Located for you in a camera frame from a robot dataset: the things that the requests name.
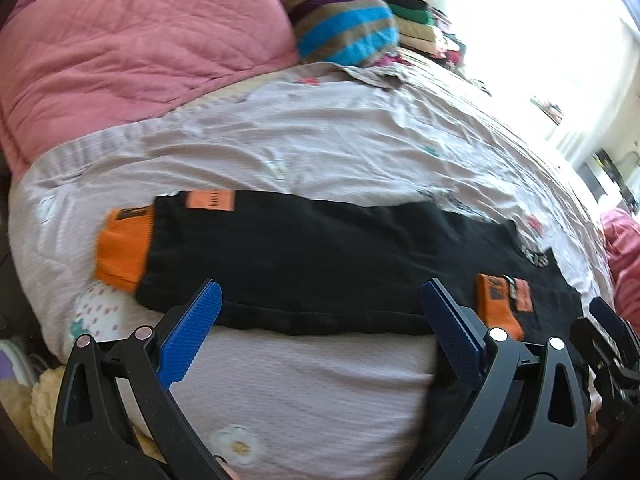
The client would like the striped knitted blanket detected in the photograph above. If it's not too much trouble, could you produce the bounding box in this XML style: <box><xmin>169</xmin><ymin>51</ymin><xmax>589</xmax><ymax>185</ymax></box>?
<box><xmin>273</xmin><ymin>0</ymin><xmax>401</xmax><ymax>68</ymax></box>

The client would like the yellow fuzzy blanket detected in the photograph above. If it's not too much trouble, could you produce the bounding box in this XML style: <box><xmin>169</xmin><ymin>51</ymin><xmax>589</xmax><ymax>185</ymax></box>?
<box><xmin>0</xmin><ymin>369</ymin><xmax>166</xmax><ymax>466</ymax></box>

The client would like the crumpled pink blanket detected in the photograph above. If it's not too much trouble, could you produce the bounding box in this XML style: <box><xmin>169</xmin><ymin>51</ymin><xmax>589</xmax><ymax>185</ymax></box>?
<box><xmin>599</xmin><ymin>207</ymin><xmax>640</xmax><ymax>337</ymax></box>

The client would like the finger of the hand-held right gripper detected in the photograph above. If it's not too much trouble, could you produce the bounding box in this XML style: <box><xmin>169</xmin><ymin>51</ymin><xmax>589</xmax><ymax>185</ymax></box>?
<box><xmin>570</xmin><ymin>297</ymin><xmax>640</xmax><ymax>427</ymax></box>

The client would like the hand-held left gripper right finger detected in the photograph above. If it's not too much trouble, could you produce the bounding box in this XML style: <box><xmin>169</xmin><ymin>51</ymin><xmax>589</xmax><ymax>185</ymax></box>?
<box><xmin>420</xmin><ymin>277</ymin><xmax>589</xmax><ymax>480</ymax></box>

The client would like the printed grey bed sheet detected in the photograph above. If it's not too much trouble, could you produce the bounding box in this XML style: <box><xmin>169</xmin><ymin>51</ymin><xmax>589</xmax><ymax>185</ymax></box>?
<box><xmin>7</xmin><ymin>50</ymin><xmax>618</xmax><ymax>480</ymax></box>

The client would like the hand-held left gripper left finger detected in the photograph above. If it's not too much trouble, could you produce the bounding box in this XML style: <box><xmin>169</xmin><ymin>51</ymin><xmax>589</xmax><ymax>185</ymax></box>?
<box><xmin>52</xmin><ymin>280</ymin><xmax>232</xmax><ymax>480</ymax></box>

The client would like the stack of folded clothes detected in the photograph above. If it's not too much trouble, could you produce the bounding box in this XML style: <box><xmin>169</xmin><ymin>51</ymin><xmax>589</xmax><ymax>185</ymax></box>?
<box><xmin>387</xmin><ymin>0</ymin><xmax>451</xmax><ymax>54</ymax></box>

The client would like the windowsill clutter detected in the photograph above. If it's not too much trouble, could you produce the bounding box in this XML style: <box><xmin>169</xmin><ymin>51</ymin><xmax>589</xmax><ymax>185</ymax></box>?
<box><xmin>529</xmin><ymin>94</ymin><xmax>565</xmax><ymax>127</ymax></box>

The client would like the pink quilted blanket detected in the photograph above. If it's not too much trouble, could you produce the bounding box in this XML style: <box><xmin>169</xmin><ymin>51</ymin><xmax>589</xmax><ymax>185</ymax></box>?
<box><xmin>0</xmin><ymin>0</ymin><xmax>302</xmax><ymax>177</ymax></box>

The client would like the black sweater with orange cuffs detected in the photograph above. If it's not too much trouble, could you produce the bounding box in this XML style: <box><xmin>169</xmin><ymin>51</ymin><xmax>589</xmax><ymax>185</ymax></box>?
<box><xmin>95</xmin><ymin>189</ymin><xmax>583</xmax><ymax>343</ymax></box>

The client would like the pile of colourful clothes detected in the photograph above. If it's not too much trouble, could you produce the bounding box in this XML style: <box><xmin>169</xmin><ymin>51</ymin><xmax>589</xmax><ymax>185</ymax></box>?
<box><xmin>434</xmin><ymin>9</ymin><xmax>497</xmax><ymax>97</ymax></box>

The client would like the black chair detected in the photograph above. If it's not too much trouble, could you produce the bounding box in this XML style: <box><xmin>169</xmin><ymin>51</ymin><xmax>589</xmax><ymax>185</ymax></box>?
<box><xmin>575</xmin><ymin>149</ymin><xmax>640</xmax><ymax>213</ymax></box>

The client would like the white curtain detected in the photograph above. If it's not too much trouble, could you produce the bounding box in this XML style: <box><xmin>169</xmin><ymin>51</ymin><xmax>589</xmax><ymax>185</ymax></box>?
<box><xmin>547</xmin><ymin>10</ymin><xmax>640</xmax><ymax>173</ymax></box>

